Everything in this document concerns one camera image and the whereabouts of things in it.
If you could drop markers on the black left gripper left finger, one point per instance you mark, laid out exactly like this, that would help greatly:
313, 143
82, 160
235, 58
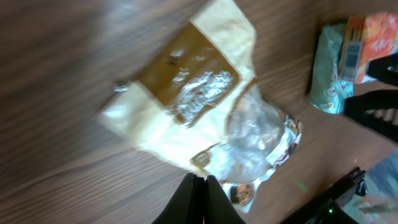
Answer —
187, 205

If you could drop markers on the orange snack packet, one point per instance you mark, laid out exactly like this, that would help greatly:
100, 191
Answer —
366, 39

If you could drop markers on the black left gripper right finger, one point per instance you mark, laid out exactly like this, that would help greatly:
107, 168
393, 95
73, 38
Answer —
219, 209

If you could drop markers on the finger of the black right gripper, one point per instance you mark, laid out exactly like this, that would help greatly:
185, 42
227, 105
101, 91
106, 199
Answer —
379, 69
375, 110

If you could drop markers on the teal tissue pouch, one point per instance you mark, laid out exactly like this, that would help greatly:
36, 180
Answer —
327, 92

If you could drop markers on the beige glossy plastic package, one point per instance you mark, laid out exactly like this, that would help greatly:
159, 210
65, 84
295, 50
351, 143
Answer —
197, 106

